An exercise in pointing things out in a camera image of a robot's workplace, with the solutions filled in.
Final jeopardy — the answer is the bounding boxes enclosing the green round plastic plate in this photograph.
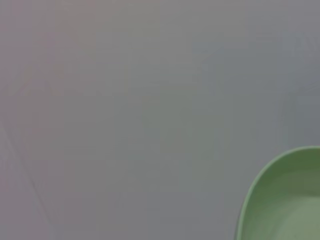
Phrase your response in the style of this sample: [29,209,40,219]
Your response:
[234,146,320,240]

